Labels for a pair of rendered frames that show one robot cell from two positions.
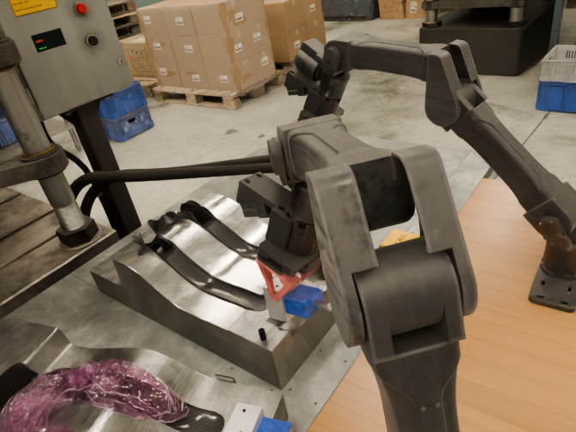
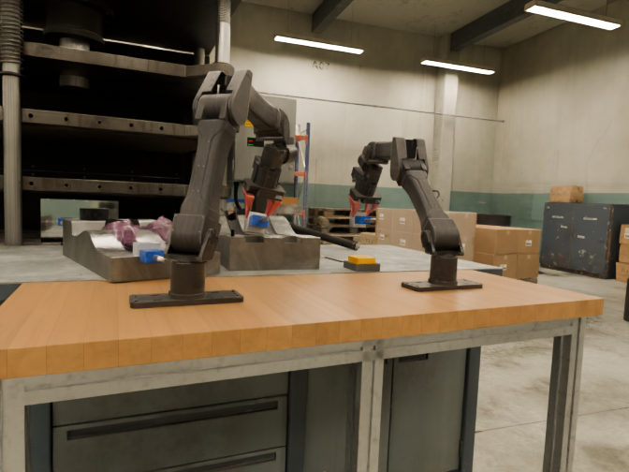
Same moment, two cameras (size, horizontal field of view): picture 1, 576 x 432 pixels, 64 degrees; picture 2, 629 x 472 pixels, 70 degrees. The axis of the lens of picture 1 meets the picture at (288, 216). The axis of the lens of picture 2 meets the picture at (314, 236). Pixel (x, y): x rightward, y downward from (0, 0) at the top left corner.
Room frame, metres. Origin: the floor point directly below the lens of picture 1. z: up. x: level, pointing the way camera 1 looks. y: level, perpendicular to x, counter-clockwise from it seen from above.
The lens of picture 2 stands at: (-0.50, -0.64, 0.99)
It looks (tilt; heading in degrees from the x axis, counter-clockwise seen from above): 5 degrees down; 25
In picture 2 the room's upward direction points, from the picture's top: 2 degrees clockwise
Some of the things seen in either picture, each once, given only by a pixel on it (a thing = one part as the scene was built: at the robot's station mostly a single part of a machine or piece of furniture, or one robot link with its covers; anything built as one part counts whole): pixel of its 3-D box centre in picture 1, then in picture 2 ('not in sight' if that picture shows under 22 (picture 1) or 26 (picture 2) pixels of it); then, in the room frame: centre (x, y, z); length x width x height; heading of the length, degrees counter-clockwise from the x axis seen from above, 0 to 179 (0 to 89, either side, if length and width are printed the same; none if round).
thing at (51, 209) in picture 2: not in sight; (86, 218); (0.85, 1.12, 0.87); 0.50 x 0.27 x 0.17; 48
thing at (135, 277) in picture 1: (214, 264); (253, 237); (0.72, 0.16, 0.87); 0.50 x 0.26 x 0.14; 48
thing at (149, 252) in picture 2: not in sight; (153, 257); (0.25, 0.11, 0.86); 0.13 x 0.05 x 0.05; 65
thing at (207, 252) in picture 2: not in sight; (190, 244); (0.15, -0.07, 0.90); 0.09 x 0.06 x 0.06; 96
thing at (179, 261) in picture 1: (210, 249); (251, 222); (0.71, 0.15, 0.92); 0.35 x 0.16 x 0.09; 48
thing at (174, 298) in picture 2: not in sight; (187, 280); (0.15, -0.08, 0.84); 0.20 x 0.07 x 0.08; 140
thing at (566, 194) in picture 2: not in sight; (566, 194); (8.00, -1.23, 1.26); 0.42 x 0.33 x 0.29; 44
